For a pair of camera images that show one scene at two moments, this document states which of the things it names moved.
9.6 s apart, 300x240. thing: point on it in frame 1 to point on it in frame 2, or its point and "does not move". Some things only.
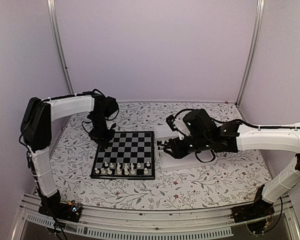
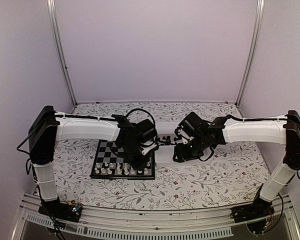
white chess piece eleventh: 109,171 does not move
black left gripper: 103,141 to 136,165
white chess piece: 119,171 does not move
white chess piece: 132,171 does not move
